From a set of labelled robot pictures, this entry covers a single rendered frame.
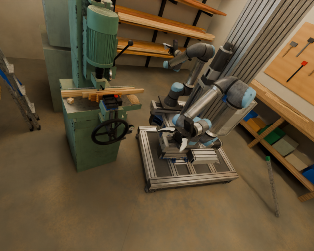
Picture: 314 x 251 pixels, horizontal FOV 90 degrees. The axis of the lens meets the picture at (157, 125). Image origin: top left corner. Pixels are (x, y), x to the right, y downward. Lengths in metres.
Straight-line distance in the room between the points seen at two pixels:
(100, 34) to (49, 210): 1.53
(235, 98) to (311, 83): 2.72
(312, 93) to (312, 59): 0.55
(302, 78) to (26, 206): 4.16
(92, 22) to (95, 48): 0.14
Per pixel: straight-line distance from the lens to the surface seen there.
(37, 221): 1.86
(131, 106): 1.39
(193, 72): 1.64
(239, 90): 1.06
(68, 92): 1.36
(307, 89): 3.72
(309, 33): 3.84
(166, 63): 1.74
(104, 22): 1.08
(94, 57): 1.17
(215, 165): 2.34
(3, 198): 2.01
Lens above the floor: 1.76
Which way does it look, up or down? 42 degrees down
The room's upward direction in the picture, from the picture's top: 24 degrees clockwise
